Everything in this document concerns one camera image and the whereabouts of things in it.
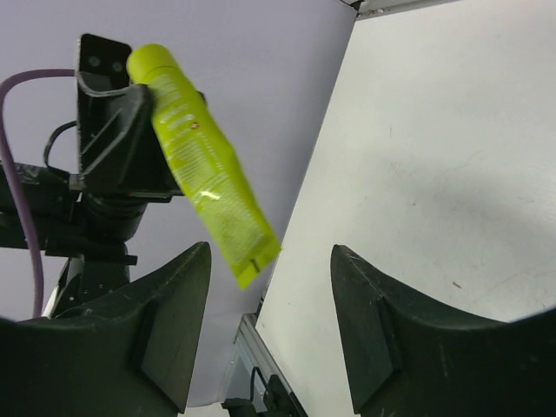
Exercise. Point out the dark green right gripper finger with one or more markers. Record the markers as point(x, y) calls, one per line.
point(102, 62)

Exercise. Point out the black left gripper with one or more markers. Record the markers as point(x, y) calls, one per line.
point(121, 170)

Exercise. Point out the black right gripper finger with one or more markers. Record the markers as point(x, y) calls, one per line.
point(407, 354)
point(128, 353)

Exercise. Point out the green toothpaste tube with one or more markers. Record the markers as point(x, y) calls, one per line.
point(204, 164)

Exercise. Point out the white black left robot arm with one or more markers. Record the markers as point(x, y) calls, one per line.
point(29, 194)

